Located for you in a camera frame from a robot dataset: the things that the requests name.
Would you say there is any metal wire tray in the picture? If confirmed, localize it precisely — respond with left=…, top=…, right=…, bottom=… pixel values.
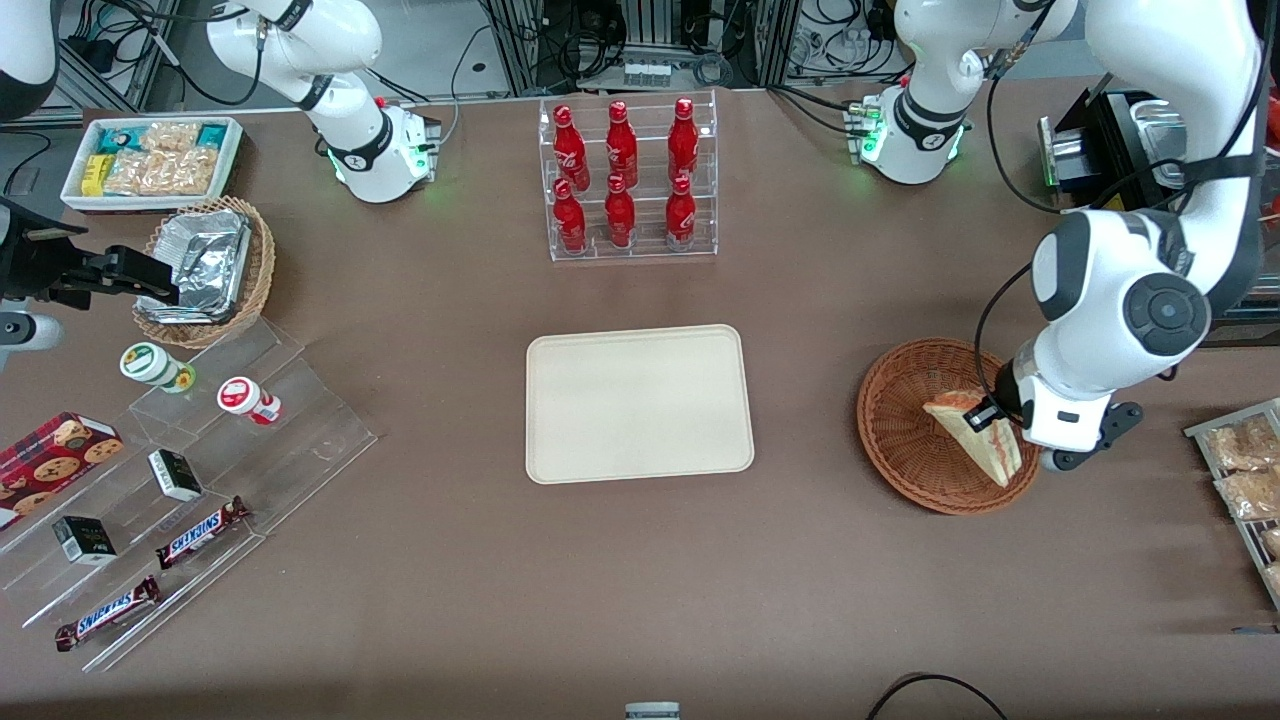
left=1185, top=398, right=1280, bottom=611

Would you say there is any brown wicker basket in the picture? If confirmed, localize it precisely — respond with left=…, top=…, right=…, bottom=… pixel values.
left=857, top=338, right=1046, bottom=516

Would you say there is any aluminium frame rack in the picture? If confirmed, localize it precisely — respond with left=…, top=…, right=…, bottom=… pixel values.
left=480, top=0, right=801, bottom=96

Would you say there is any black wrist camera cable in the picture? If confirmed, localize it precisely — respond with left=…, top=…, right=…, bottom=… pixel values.
left=974, top=265, right=1051, bottom=401

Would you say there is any red tartan cookie box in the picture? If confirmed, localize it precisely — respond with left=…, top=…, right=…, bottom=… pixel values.
left=0, top=411, right=124, bottom=531

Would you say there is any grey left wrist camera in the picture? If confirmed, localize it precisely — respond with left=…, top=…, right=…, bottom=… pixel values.
left=1040, top=402, right=1144, bottom=473

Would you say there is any light wicker basket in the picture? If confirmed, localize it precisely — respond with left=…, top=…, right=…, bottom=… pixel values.
left=133, top=196, right=276, bottom=349

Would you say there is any Snickers chocolate bar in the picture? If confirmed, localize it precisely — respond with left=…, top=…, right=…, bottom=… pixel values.
left=55, top=576, right=161, bottom=652
left=155, top=497, right=251, bottom=571

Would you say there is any triangular sandwich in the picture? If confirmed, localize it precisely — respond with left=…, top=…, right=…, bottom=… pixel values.
left=922, top=390, right=1024, bottom=489

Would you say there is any red lidded yogurt cup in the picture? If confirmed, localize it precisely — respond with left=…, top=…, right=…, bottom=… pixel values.
left=217, top=376, right=283, bottom=426

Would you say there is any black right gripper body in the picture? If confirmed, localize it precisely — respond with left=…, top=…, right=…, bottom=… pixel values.
left=0, top=195, right=101, bottom=311

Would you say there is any black floor cable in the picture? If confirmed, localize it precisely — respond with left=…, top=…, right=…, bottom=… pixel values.
left=865, top=673, right=1011, bottom=720

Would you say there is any small black carton box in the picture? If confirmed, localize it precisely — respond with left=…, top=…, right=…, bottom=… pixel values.
left=148, top=449, right=204, bottom=502
left=52, top=516, right=118, bottom=566

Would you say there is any beige plastic tray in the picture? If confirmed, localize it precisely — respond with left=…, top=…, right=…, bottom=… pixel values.
left=526, top=324, right=755, bottom=485

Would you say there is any clear rice cracker bag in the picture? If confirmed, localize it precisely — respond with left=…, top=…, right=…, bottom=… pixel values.
left=105, top=150, right=216, bottom=196
left=140, top=120, right=201, bottom=151

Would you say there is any red cola bottle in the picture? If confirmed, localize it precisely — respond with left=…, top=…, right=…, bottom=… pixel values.
left=552, top=178, right=588, bottom=254
left=667, top=97, right=700, bottom=186
left=605, top=99, right=639, bottom=189
left=552, top=103, right=591, bottom=193
left=604, top=173, right=637, bottom=249
left=665, top=175, right=697, bottom=251

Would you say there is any clear acrylic bottle rack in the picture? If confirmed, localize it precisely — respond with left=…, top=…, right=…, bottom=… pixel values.
left=538, top=88, right=719, bottom=263

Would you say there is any steel warmer pan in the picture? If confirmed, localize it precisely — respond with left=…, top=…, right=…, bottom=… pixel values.
left=1130, top=98, right=1191, bottom=161

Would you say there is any black food warmer machine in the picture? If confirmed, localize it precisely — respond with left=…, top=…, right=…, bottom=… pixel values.
left=1040, top=88, right=1280, bottom=346

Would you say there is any aluminium foil tray stack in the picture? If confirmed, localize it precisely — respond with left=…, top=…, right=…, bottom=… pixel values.
left=140, top=210, right=251, bottom=323

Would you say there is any white plastic snack bin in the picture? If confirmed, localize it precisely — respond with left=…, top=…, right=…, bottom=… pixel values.
left=60, top=115, right=246, bottom=216

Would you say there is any clear acrylic stepped shelf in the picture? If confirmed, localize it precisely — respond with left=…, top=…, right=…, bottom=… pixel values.
left=0, top=315, right=379, bottom=673

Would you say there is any green sunflower yogurt cup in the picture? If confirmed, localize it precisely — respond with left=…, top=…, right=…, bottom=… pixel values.
left=120, top=342, right=196, bottom=394

